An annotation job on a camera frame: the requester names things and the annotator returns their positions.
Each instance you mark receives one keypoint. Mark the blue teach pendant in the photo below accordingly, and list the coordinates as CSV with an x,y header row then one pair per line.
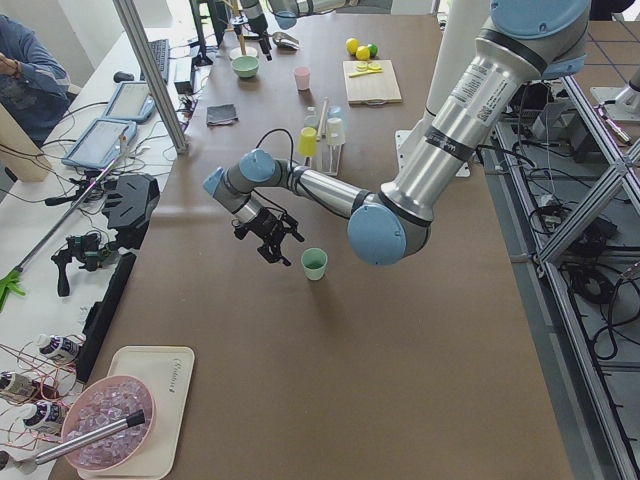
x,y
100,143
132,101

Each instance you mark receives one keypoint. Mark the blue teach pendant near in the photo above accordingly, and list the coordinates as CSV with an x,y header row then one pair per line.
x,y
100,143

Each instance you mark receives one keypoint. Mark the light blue plastic cup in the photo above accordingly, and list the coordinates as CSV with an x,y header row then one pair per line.
x,y
335,111

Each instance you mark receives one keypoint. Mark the green plastic bowl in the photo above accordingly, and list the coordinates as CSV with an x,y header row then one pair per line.
x,y
245,66

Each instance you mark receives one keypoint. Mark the grey plastic cup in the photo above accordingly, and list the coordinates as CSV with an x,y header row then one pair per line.
x,y
311,119

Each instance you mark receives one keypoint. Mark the metal scoop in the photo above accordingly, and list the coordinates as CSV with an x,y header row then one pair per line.
x,y
285,41

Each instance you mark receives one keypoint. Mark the white wire cup holder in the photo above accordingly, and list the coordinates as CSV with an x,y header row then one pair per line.
x,y
327,158

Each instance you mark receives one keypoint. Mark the aluminium frame post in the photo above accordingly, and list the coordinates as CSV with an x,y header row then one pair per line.
x,y
135,31

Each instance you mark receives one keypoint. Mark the mint green plastic cup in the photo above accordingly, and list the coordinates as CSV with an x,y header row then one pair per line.
x,y
314,262

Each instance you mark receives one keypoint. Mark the yellow plastic cup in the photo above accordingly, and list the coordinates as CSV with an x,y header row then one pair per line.
x,y
307,142

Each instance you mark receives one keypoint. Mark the blue teach pendant far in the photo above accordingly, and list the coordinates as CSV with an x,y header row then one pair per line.
x,y
132,101

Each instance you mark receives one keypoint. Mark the yellow plastic knife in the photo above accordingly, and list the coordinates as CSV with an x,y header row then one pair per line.
x,y
364,72

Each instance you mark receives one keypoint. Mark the whole yellow lemon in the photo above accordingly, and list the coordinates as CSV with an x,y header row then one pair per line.
x,y
363,53
352,45

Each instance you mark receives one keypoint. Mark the pink bowl of ice cubes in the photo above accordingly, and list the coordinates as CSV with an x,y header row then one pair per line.
x,y
108,400

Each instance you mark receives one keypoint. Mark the white plastic cup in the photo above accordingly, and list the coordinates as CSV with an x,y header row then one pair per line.
x,y
335,132

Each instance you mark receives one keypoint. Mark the folded grey cloth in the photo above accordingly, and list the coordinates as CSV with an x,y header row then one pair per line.
x,y
221,115

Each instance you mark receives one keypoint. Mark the wooden cutting board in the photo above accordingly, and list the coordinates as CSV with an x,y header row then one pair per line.
x,y
372,89

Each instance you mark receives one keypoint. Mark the beige plastic tray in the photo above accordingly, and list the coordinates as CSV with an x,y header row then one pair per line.
x,y
166,372

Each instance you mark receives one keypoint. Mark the wooden mug tree stand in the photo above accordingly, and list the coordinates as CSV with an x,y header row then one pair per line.
x,y
238,22

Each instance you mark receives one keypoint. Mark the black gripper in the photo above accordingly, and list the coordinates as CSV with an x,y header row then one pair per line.
x,y
262,223

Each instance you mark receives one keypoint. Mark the pink plastic cup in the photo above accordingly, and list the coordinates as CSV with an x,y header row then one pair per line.
x,y
302,77

